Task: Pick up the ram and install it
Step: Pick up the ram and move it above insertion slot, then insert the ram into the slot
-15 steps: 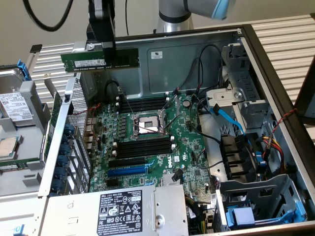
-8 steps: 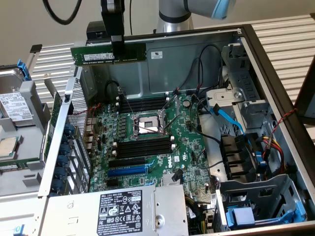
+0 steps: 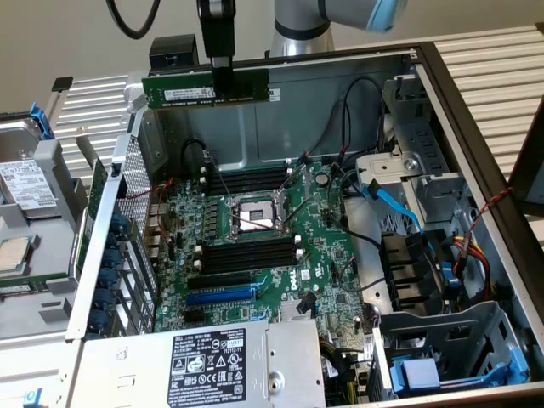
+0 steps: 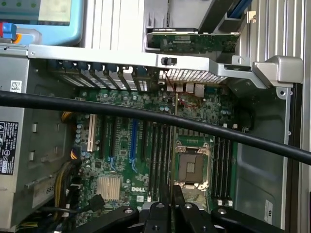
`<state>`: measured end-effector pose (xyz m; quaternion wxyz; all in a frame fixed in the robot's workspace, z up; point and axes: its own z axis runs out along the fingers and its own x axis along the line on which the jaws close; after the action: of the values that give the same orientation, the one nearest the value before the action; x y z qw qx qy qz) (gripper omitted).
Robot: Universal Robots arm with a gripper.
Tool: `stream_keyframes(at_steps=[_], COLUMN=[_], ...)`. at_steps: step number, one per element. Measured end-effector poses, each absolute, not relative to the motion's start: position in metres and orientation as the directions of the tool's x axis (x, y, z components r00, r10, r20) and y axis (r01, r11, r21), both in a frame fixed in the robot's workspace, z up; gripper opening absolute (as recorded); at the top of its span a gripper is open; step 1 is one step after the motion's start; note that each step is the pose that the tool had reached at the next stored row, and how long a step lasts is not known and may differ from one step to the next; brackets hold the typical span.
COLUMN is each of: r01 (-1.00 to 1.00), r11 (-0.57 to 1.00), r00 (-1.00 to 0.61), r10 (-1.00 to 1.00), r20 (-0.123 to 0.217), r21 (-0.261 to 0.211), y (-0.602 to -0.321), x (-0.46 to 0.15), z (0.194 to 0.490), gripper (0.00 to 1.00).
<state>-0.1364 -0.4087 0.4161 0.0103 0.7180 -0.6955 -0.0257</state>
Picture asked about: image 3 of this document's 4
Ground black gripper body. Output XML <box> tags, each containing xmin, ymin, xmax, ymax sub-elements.
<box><xmin>197</xmin><ymin>0</ymin><xmax>237</xmax><ymax>22</ymax></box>

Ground black box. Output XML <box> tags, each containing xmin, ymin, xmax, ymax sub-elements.
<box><xmin>149</xmin><ymin>37</ymin><xmax>199</xmax><ymax>71</ymax></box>

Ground open PC case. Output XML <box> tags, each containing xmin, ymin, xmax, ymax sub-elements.
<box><xmin>65</xmin><ymin>40</ymin><xmax>544</xmax><ymax>408</ymax></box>

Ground thin metal locking lever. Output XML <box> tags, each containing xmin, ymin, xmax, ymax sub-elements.
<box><xmin>207</xmin><ymin>155</ymin><xmax>235</xmax><ymax>201</ymax></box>
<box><xmin>282</xmin><ymin>195</ymin><xmax>315</xmax><ymax>225</ymax></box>

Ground silver CPU socket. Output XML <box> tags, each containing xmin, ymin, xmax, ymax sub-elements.
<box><xmin>227</xmin><ymin>189</ymin><xmax>295</xmax><ymax>239</ymax></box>

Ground green graphics card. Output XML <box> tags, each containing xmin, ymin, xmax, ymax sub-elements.
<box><xmin>67</xmin><ymin>126</ymin><xmax>110</xmax><ymax>284</ymax></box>

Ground small black plate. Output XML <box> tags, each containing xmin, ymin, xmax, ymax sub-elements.
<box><xmin>49</xmin><ymin>75</ymin><xmax>75</xmax><ymax>93</ymax></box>

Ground green motherboard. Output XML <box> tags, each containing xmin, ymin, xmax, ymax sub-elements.
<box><xmin>150</xmin><ymin>156</ymin><xmax>377</xmax><ymax>341</ymax></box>

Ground long black expansion slot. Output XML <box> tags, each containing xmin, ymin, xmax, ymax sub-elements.
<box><xmin>186</xmin><ymin>271</ymin><xmax>252</xmax><ymax>292</ymax></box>

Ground metal drive cage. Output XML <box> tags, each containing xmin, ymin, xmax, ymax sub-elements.
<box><xmin>354</xmin><ymin>72</ymin><xmax>484</xmax><ymax>239</ymax></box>

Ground blue expansion slot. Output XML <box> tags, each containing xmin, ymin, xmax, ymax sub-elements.
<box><xmin>185</xmin><ymin>285</ymin><xmax>256</xmax><ymax>306</ymax></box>

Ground silver chipset heat sink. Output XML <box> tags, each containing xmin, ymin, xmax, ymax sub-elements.
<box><xmin>278</xmin><ymin>297</ymin><xmax>320</xmax><ymax>325</ymax></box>

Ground silver CPU chip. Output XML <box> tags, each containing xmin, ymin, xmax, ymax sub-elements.
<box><xmin>0</xmin><ymin>237</ymin><xmax>33</xmax><ymax>273</ymax></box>

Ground grey power supply unit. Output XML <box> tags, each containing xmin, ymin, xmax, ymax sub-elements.
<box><xmin>78</xmin><ymin>318</ymin><xmax>326</xmax><ymax>408</ymax></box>

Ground dark leaning panel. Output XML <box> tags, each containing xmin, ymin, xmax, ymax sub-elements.
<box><xmin>507</xmin><ymin>95</ymin><xmax>544</xmax><ymax>216</ymax></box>

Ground metal disk bay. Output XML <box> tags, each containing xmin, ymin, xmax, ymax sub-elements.
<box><xmin>368</xmin><ymin>299</ymin><xmax>533</xmax><ymax>403</ymax></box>

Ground blue disk tray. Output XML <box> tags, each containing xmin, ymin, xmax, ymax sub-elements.
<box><xmin>388</xmin><ymin>346</ymin><xmax>532</xmax><ymax>397</ymax></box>

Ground blue plastic tab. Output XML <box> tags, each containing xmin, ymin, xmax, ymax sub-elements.
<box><xmin>23</xmin><ymin>387</ymin><xmax>45</xmax><ymax>408</ymax></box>

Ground black wire with plug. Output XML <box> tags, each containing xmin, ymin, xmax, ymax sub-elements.
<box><xmin>181</xmin><ymin>139</ymin><xmax>213</xmax><ymax>172</ymax></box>

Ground thick black camera cable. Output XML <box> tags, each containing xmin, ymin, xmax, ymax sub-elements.
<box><xmin>105</xmin><ymin>0</ymin><xmax>162</xmax><ymax>40</ymax></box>

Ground thin black wire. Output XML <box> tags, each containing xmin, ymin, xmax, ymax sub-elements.
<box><xmin>339</xmin><ymin>76</ymin><xmax>388</xmax><ymax>171</ymax></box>

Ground thin red wire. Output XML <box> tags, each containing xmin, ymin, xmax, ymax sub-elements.
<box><xmin>126</xmin><ymin>177</ymin><xmax>175</xmax><ymax>233</ymax></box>

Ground blue SATA wire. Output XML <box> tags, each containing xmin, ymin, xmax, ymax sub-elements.
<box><xmin>360</xmin><ymin>177</ymin><xmax>447</xmax><ymax>277</ymax></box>

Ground hard disk with blue bracket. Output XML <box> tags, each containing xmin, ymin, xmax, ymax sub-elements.
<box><xmin>0</xmin><ymin>101</ymin><xmax>60</xmax><ymax>220</ymax></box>

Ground red black twisted wire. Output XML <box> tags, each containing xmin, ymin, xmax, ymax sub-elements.
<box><xmin>466</xmin><ymin>185</ymin><xmax>516</xmax><ymax>241</ymax></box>

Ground yellow red power wires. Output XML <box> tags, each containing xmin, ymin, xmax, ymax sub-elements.
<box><xmin>450</xmin><ymin>232</ymin><xmax>505</xmax><ymax>301</ymax></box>

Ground black yellow wire bundle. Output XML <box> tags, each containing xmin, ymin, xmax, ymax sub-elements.
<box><xmin>318</xmin><ymin>337</ymin><xmax>375</xmax><ymax>408</ymax></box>

